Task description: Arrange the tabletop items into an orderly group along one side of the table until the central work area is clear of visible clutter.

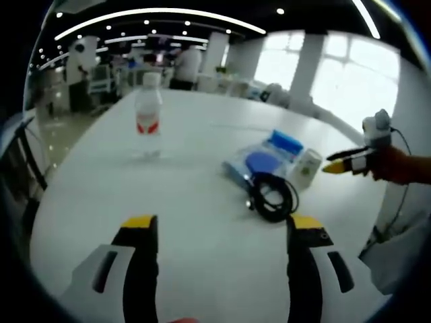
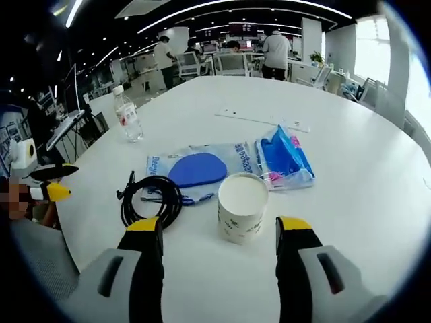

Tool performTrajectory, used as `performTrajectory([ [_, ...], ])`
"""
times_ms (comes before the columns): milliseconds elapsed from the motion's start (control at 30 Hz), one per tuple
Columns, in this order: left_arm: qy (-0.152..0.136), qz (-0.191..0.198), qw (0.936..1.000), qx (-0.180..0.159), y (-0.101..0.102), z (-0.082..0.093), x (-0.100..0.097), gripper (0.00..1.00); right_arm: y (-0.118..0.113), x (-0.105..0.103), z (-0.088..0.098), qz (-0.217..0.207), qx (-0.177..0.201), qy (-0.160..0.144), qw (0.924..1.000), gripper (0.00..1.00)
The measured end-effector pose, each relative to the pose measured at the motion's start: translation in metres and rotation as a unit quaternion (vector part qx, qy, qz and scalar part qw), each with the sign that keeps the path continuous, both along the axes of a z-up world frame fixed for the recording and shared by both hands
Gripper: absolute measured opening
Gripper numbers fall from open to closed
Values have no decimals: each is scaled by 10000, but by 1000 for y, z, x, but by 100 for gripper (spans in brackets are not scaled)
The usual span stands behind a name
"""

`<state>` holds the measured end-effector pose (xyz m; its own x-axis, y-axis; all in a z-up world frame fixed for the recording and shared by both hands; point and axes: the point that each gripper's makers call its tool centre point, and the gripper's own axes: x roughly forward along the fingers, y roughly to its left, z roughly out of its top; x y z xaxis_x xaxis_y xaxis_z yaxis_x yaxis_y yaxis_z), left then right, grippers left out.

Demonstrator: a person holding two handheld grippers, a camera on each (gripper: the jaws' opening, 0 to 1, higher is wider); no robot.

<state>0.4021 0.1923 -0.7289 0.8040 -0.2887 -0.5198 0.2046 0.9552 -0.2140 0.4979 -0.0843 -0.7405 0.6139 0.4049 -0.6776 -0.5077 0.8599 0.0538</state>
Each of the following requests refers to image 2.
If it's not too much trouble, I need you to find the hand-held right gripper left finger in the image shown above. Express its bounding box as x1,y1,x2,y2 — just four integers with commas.
79,216,165,323

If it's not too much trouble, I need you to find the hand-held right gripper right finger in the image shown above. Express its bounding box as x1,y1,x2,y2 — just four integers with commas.
275,215,388,323

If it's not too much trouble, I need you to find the black cable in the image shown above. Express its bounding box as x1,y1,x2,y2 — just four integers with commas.
116,170,185,233

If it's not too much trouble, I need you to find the white leaf-print paper cup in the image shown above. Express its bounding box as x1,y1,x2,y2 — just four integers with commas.
217,172,270,246

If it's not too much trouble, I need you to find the clear plastic water bottle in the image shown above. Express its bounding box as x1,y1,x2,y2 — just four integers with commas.
112,85,144,144

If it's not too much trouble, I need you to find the blue oval pad package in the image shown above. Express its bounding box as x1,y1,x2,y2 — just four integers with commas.
145,141,260,206

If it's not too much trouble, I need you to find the blue tissue pack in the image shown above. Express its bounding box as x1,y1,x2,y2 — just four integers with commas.
254,124,317,193

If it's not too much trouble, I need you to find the silver laptop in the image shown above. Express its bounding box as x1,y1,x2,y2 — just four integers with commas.
45,109,87,152

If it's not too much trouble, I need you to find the black laptop stand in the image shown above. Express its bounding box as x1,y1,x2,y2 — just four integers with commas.
57,114,108,159

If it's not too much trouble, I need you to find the grey mesh office chair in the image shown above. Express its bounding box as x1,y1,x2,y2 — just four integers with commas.
9,218,81,303

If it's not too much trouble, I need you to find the large dark display screen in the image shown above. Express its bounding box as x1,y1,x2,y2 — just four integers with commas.
63,63,85,114

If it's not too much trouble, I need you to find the white office chair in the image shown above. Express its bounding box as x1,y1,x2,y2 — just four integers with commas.
296,65,333,90
174,52,203,77
215,52,252,77

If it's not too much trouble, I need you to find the ceiling air conditioner vent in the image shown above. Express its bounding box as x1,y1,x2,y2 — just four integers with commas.
114,0,159,20

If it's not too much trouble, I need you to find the green potted plant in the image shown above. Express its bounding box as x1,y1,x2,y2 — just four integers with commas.
309,50,326,67

